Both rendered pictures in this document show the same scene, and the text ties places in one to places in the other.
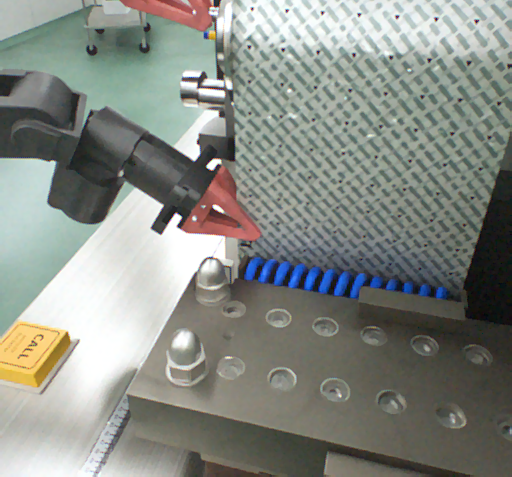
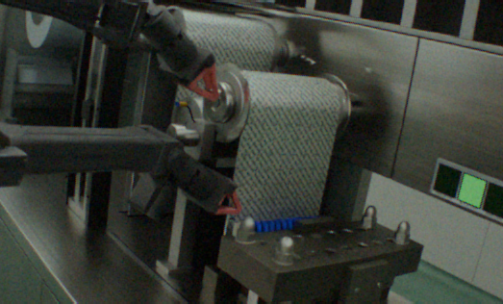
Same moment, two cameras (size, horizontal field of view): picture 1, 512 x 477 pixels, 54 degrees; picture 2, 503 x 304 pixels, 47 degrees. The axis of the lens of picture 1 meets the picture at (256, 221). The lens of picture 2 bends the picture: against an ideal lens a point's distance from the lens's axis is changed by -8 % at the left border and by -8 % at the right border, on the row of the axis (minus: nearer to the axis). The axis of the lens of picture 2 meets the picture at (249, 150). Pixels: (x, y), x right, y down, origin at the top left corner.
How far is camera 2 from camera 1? 0.92 m
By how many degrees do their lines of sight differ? 53
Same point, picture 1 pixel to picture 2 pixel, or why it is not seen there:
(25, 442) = not seen: outside the picture
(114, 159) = (189, 172)
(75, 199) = (160, 204)
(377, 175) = (293, 164)
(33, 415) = not seen: outside the picture
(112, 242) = (70, 268)
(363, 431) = (351, 255)
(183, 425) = (296, 282)
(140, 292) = (135, 287)
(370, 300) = (306, 222)
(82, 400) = not seen: outside the picture
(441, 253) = (312, 199)
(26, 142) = (177, 162)
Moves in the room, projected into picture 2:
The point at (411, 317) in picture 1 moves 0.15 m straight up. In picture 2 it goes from (320, 225) to (337, 152)
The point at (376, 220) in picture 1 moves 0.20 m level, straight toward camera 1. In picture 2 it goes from (290, 188) to (361, 223)
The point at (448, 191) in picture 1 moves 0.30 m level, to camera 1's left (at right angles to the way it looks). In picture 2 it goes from (315, 166) to (218, 184)
